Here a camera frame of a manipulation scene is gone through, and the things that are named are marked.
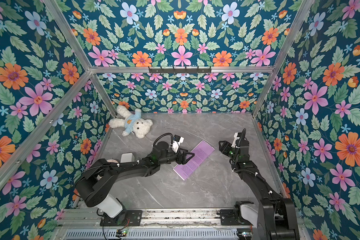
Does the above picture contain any purple printed paper sheet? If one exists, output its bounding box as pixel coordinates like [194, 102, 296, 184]
[173, 141, 215, 181]

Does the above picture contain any beige round toy clock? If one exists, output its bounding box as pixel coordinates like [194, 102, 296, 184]
[107, 159, 119, 164]

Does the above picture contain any white ventilation grille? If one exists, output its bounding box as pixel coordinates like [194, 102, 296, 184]
[64, 229, 239, 240]

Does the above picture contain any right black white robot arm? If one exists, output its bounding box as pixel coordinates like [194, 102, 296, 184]
[219, 129, 300, 240]

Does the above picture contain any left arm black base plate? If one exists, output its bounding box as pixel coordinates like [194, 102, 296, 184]
[100, 210, 143, 227]

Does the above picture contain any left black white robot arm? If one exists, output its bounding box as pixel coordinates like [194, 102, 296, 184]
[75, 142, 195, 218]

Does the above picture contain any white box behind left arm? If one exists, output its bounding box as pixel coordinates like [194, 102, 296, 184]
[120, 153, 135, 163]

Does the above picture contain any aluminium front mounting rail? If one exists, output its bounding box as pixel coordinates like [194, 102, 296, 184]
[58, 208, 257, 229]

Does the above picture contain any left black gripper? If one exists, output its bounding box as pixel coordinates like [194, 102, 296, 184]
[157, 147, 194, 166]

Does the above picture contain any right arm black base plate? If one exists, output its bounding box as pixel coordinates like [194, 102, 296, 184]
[217, 209, 254, 227]

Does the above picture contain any white teddy bear blue shirt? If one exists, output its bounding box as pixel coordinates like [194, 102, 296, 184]
[109, 106, 153, 139]

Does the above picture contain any black hook rail on frame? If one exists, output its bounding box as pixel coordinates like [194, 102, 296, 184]
[148, 67, 212, 74]

